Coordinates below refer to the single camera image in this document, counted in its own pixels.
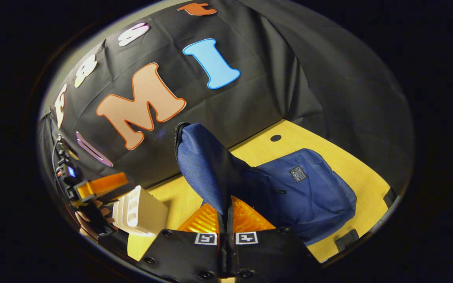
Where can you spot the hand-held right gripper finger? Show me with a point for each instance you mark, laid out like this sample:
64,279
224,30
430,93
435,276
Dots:
221,243
230,243

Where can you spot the black backdrop cloth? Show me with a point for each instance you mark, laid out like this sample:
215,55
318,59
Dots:
258,98

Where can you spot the blue schoolbag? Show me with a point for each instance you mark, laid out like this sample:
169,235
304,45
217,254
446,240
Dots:
309,196

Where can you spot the white bookshelf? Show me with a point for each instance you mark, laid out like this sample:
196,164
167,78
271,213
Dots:
146,214

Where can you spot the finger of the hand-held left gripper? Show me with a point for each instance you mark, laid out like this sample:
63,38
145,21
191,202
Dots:
104,184

